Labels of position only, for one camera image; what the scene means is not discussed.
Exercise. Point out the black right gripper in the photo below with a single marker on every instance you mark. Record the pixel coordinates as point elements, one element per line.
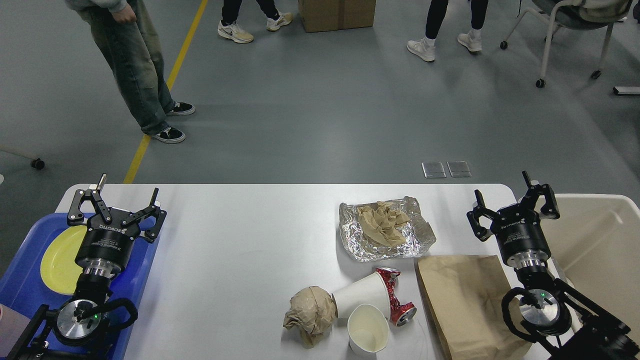
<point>524,237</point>

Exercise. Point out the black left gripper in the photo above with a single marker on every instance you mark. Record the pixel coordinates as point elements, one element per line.
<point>107,242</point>

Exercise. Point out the yellow plate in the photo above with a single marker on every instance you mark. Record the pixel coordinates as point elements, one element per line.
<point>58,268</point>

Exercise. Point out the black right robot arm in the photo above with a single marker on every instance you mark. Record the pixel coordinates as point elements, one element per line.
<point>545,309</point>

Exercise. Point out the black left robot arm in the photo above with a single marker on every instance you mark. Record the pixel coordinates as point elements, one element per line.
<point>78,279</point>

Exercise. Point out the right floor outlet plate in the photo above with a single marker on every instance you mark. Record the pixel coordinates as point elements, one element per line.
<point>459,169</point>

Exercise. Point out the floor outlet plate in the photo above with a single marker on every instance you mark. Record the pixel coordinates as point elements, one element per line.
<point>433,170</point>
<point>459,169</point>

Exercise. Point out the white plastic bin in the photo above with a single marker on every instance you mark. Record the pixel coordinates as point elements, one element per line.
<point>596,243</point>

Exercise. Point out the brown paper bag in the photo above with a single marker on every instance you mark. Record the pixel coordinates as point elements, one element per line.
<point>464,294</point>

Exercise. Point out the chair caster at left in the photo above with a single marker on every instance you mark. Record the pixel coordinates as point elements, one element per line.
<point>35,161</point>

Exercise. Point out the left floor outlet plate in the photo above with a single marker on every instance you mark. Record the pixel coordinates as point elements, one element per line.
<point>433,170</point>

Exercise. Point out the aluminium foil sheet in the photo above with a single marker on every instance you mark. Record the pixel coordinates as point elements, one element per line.
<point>417,232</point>

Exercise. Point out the crushed red can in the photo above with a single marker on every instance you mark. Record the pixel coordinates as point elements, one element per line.
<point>400,314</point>

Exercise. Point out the lying white paper cup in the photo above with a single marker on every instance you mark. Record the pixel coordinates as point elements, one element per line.
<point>370,290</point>

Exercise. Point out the metal bar at right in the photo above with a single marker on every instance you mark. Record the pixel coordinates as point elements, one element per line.
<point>626,90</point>

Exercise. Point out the upright white paper cup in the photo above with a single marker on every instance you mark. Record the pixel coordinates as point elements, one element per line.
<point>368,331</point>

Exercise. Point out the person in baggy jeans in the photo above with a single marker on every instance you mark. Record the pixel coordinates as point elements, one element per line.
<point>127,39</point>

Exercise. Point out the office chair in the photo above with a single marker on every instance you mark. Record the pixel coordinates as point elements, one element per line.
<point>581,15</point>

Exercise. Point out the crumpled brown paper ball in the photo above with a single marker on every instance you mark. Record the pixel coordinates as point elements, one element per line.
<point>313,311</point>

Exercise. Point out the cardboard box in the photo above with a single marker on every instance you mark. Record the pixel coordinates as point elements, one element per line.
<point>334,15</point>

